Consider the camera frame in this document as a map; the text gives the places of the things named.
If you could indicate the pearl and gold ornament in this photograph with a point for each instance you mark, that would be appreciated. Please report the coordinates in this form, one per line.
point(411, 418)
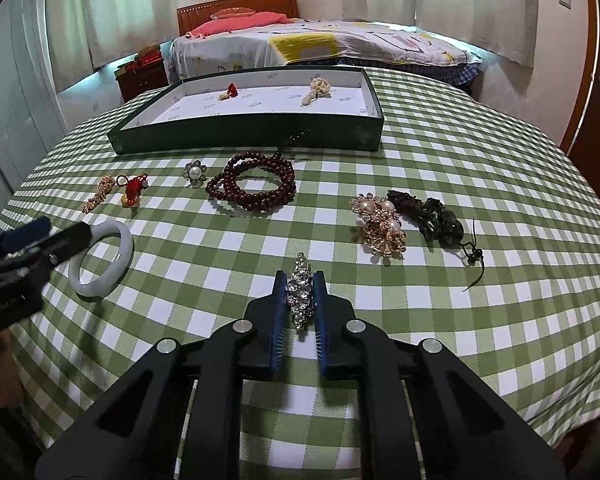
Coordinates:
point(315, 91)

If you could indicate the gold pearl flower brooch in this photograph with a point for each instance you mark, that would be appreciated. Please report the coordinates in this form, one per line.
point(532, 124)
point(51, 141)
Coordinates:
point(380, 230)

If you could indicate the white jade bangle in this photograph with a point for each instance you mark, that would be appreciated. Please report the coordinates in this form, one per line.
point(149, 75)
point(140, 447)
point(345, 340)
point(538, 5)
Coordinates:
point(126, 252)

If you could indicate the wooden headboard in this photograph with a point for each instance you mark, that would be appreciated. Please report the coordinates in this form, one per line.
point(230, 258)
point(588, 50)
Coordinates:
point(195, 10)

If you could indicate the long white curtain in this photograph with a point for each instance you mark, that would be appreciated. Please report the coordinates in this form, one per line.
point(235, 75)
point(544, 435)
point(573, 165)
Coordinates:
point(475, 10)

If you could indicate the patterned orange pillow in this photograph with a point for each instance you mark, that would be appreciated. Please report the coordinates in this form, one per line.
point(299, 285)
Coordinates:
point(235, 10)

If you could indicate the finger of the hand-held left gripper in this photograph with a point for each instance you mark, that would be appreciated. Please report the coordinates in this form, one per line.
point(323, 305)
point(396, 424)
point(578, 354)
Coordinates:
point(67, 245)
point(25, 235)

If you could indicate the dark wooden nightstand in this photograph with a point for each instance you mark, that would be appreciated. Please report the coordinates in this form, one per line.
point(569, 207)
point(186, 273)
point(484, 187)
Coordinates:
point(142, 82)

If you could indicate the pale sliding wardrobe door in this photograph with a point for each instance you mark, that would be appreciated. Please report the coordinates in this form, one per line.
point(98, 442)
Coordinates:
point(20, 85)

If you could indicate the pink pillow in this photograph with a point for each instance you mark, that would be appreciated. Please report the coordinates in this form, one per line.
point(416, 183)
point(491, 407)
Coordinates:
point(245, 22)

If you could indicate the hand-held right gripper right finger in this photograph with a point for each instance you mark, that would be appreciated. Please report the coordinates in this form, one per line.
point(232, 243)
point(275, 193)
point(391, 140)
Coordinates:
point(321, 320)

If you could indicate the red knotted charm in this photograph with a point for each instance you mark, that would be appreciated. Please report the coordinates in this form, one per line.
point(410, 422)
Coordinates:
point(131, 190)

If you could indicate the silver rhinestone brooch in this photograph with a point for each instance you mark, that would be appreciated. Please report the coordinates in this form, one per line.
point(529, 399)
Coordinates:
point(300, 290)

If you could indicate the small red gold ornament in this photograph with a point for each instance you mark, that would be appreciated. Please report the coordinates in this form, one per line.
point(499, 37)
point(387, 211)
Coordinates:
point(231, 91)

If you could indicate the wooden door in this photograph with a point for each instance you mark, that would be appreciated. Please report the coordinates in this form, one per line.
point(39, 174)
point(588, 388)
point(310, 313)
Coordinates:
point(590, 85)

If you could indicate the dark green shallow tray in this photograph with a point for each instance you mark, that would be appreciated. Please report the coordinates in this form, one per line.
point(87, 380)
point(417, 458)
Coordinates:
point(240, 135)

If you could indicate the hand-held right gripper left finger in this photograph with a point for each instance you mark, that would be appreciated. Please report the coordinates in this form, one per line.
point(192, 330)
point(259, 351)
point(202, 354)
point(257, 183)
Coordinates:
point(276, 310)

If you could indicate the red yellow box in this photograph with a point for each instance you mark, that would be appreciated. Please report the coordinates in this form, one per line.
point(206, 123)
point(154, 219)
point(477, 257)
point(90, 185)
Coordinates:
point(149, 55)

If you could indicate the wide white curtain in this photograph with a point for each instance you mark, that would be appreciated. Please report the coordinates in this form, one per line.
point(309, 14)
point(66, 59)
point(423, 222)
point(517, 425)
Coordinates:
point(110, 10)

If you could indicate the green checked tablecloth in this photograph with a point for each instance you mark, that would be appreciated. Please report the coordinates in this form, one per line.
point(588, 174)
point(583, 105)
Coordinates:
point(480, 160)

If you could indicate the bed with patterned sheet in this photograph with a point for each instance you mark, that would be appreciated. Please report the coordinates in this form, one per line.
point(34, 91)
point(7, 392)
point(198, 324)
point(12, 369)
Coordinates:
point(355, 40)

